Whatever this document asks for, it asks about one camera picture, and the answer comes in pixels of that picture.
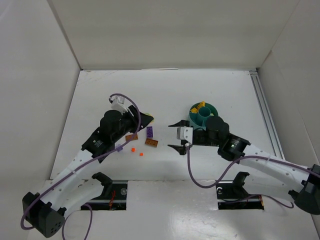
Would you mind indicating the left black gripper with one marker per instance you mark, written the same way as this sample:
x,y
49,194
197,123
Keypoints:
x,y
135,116

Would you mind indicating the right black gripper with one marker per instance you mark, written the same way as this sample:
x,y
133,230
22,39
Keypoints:
x,y
202,136

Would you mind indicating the yellow lego brick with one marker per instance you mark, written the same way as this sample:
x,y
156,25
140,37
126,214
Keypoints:
x,y
194,110
201,104

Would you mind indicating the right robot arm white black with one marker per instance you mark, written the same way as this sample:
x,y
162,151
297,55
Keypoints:
x,y
303,182

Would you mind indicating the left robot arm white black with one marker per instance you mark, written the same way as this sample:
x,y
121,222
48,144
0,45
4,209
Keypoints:
x,y
48,209

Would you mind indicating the purple lego brick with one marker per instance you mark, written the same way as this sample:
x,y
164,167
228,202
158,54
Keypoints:
x,y
149,132

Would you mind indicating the brown lego plate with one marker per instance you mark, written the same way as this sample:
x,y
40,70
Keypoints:
x,y
131,137
151,142

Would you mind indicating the teal round divided container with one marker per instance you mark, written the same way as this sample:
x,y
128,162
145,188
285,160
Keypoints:
x,y
198,120

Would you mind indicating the small lilac lego piece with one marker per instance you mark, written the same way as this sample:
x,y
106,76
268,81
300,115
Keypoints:
x,y
118,147

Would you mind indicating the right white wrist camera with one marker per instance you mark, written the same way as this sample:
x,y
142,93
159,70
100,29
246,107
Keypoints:
x,y
185,135

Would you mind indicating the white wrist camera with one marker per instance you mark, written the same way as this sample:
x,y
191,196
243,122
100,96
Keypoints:
x,y
117,104
185,135

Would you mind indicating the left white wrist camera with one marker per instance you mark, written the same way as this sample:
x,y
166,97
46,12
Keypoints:
x,y
117,104

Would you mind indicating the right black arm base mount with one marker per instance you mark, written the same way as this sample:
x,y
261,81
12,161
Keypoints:
x,y
231,195

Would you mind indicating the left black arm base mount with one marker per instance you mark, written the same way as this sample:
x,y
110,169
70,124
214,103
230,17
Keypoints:
x,y
113,196

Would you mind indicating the aluminium rail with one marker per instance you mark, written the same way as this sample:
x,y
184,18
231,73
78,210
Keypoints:
x,y
266,114

